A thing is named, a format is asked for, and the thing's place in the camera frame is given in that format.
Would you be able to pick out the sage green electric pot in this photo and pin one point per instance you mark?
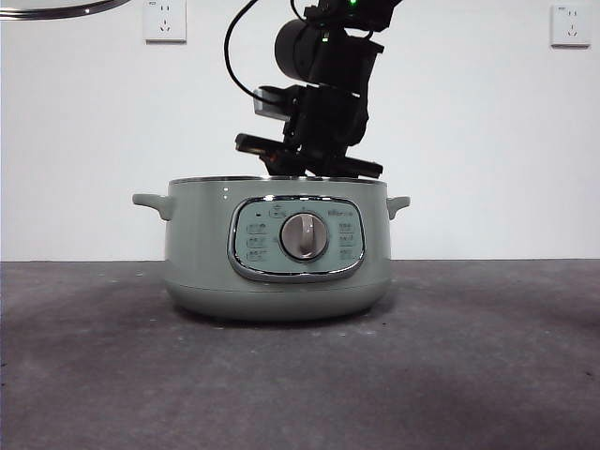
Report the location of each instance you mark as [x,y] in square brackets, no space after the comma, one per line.
[201,262]

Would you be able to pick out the glass lid with green knob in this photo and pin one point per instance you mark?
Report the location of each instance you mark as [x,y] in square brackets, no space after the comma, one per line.
[56,11]

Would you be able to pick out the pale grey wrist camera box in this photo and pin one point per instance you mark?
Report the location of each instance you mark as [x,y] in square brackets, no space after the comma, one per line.
[268,105]

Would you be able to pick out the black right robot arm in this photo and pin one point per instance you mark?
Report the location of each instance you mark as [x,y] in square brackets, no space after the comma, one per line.
[300,47]

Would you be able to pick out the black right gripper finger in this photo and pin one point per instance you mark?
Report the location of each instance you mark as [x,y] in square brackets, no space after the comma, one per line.
[283,171]

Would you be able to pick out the white wall socket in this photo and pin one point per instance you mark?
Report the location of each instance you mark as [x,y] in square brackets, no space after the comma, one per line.
[165,23]
[570,25]

